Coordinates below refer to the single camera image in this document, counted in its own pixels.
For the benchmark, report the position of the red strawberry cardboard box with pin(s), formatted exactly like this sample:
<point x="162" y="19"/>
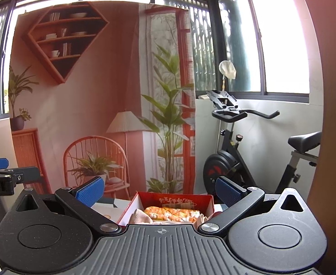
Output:
<point x="141" y="200"/>

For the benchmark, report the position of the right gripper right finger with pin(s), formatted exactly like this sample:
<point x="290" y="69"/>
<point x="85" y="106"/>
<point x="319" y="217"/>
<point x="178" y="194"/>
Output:
<point x="239" y="201"/>

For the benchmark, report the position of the cream knitted cloth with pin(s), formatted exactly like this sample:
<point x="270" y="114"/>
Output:
<point x="140" y="217"/>

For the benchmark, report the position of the printed room backdrop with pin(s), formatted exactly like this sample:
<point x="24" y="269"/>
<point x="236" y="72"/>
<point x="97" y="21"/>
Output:
<point x="104" y="89"/>

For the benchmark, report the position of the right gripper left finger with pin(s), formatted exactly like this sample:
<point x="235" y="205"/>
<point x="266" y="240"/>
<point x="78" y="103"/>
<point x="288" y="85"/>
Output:
<point x="78" y="202"/>

